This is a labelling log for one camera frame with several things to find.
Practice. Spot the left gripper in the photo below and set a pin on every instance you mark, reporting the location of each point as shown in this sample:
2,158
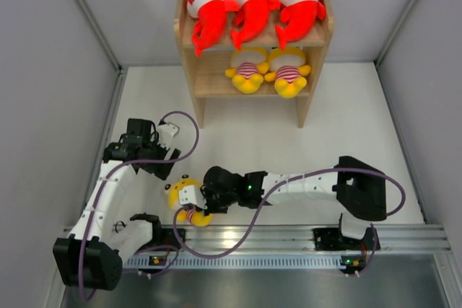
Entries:
160,170

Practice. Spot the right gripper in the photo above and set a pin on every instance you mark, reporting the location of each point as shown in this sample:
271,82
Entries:
211,209

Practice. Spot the yellow striped plush bottom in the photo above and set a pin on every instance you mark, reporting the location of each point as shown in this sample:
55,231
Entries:
191,215

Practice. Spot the yellow striped plush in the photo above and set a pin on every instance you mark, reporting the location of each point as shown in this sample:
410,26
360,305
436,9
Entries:
191,215
247,69
288,71

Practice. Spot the yellow striped plush top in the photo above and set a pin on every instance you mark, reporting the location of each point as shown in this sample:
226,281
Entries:
288,71

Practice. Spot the red shark plush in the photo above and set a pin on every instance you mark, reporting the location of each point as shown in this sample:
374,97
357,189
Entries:
211,20
251,19
297,19

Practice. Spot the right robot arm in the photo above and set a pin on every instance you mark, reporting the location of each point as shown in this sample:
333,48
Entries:
358,187

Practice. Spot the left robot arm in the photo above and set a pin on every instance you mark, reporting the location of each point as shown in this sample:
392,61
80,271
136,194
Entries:
93,254

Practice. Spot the wooden two-tier shelf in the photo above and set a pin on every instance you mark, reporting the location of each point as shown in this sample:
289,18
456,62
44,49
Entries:
205,75

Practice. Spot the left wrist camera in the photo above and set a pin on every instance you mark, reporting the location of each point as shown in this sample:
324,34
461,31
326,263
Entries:
166,134

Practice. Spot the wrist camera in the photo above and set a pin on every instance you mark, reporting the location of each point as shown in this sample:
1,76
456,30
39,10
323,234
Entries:
166,134
192,195

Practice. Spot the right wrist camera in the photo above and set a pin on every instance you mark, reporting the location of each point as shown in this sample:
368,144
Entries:
192,195

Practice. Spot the grey slotted cable duct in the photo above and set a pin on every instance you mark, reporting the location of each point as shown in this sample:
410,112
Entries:
188,261

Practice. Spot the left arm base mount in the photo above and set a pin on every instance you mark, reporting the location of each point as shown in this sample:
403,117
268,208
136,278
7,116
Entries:
155,237

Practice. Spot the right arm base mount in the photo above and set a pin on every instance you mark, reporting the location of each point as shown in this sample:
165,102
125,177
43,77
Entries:
330,239

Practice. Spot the aluminium mounting rail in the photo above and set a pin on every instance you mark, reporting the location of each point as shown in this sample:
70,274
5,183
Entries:
393,239

